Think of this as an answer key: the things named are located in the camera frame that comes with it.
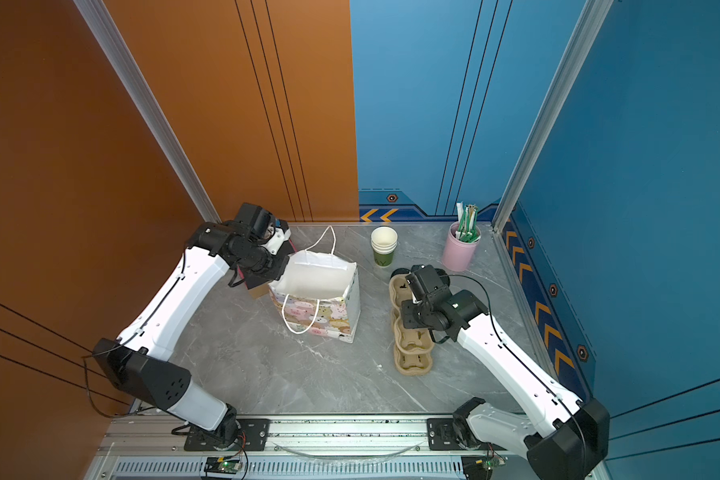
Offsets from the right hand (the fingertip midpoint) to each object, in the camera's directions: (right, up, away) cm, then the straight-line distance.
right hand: (410, 312), depth 77 cm
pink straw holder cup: (+20, +15, +24) cm, 34 cm away
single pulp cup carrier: (-2, +5, +3) cm, 6 cm away
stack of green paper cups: (-6, +19, +25) cm, 32 cm away
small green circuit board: (-46, -35, -6) cm, 58 cm away
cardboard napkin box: (-47, +3, +21) cm, 52 cm away
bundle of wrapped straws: (+21, +25, +18) cm, 38 cm away
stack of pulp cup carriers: (0, -9, -4) cm, 10 cm away
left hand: (-33, +12, +1) cm, 35 cm away
